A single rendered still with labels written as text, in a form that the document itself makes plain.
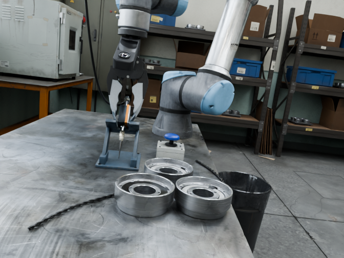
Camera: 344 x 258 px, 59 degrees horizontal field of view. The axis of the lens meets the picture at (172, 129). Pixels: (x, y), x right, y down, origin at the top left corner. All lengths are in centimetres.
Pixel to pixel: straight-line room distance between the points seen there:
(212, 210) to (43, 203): 28
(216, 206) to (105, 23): 403
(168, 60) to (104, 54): 91
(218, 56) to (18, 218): 74
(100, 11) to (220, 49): 354
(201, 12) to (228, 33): 360
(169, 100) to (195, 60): 298
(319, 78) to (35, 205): 420
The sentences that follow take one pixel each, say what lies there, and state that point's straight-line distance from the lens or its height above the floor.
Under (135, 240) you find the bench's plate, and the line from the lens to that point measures 47.
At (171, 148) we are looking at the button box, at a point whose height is 85.
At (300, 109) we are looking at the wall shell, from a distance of 499.
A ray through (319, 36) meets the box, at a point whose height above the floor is 162.
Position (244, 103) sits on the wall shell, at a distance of 472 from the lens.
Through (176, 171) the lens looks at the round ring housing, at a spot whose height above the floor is 83.
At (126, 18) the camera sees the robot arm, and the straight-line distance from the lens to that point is 76.
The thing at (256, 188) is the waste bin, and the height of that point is 36.
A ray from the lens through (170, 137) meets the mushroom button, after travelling 78.
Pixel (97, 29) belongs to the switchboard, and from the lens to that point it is 445.
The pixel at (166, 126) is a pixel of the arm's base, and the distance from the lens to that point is 107.
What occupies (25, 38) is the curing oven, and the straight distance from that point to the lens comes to 288.
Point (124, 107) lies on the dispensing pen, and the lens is 76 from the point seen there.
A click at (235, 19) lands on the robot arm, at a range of 106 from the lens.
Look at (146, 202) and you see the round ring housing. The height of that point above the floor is 83.
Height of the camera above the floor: 105
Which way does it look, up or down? 12 degrees down
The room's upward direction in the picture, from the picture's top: 7 degrees clockwise
